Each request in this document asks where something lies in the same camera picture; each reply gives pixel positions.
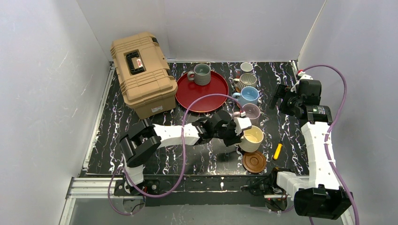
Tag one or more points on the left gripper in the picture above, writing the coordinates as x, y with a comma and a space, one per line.
234, 134

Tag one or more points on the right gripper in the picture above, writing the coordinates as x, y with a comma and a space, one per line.
280, 96

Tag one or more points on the cream yellow mug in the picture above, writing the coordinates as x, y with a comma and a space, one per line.
251, 139

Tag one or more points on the lilac textured mug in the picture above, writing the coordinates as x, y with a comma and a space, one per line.
250, 111

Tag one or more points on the light blue textured mug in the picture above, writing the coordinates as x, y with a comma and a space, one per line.
247, 95

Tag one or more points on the grey ribbed mug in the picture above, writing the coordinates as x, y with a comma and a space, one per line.
244, 80

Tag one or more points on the grey printed mug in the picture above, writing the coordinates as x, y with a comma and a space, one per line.
243, 68

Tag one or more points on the sage green mug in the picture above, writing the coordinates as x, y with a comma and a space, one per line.
201, 74

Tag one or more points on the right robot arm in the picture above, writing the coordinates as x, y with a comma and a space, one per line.
322, 195

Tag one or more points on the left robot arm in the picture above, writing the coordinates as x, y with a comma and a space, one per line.
144, 138

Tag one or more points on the red round tray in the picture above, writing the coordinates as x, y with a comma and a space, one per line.
189, 91

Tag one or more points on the yellow marker pen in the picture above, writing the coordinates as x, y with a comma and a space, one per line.
277, 151

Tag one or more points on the tan plastic tool case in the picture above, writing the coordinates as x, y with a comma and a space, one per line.
145, 79

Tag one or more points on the front aluminium frame rail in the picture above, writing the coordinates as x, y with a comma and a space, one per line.
103, 187

